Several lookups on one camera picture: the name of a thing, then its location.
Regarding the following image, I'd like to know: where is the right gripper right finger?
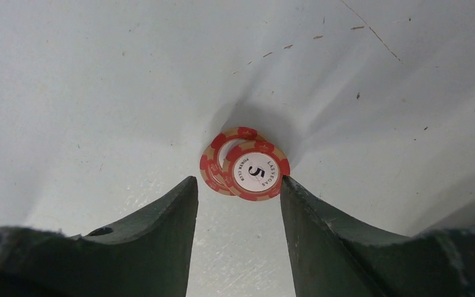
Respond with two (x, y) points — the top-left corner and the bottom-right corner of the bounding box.
(280, 176), (475, 296)

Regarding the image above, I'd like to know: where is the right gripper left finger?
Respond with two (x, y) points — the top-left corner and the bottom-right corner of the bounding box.
(0, 176), (199, 296)

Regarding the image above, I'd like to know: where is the red poker chip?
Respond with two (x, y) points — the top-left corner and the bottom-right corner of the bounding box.
(221, 140), (291, 201)
(199, 126), (267, 196)

